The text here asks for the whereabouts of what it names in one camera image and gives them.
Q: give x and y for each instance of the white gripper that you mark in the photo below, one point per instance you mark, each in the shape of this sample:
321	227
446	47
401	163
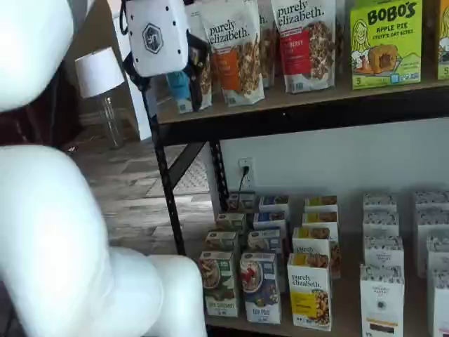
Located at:
158	35

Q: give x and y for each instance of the blue and white oatmeal box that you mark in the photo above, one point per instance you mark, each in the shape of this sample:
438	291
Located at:
273	203
259	291
264	240
270	221

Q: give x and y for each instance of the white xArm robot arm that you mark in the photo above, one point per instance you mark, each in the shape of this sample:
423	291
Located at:
52	228

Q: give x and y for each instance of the green oatmeal box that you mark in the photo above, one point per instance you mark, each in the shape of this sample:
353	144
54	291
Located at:
242	201
229	222
219	284
221	241

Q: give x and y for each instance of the yellow purely elizabeth box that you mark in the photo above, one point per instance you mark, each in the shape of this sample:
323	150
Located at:
321	203
320	219
308	295
310	240

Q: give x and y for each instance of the green Bobo's snack box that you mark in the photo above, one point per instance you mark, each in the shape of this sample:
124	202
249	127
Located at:
386	52

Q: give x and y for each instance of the white patterned box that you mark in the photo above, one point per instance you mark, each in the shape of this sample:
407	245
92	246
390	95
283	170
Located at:
441	305
383	251
381	305
431	201
438	252
380	201
422	242
380	224

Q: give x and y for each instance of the yellow Bobo's snack box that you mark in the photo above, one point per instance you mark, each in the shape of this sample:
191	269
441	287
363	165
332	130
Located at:
443	45

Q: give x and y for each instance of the blue label granola bag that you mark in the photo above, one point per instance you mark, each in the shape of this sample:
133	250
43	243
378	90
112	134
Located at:
182	87

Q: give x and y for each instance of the orange label granola bag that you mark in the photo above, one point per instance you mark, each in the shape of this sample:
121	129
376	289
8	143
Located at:
231	70
269	49

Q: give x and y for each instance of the white shade glass lamp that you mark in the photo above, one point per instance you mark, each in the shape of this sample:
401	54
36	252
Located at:
98	73

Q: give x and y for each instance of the brown leather armchair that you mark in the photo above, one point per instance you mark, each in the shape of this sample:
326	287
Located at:
63	116

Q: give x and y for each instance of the grey patterned rug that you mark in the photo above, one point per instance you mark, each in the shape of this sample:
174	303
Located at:
189	184

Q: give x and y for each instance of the red label granola bag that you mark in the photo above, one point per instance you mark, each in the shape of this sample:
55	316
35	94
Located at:
301	52

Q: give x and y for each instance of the black metal shelf frame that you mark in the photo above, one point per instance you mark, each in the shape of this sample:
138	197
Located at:
280	123

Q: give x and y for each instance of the white wall outlet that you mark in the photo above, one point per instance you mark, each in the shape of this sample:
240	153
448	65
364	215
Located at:
252	179

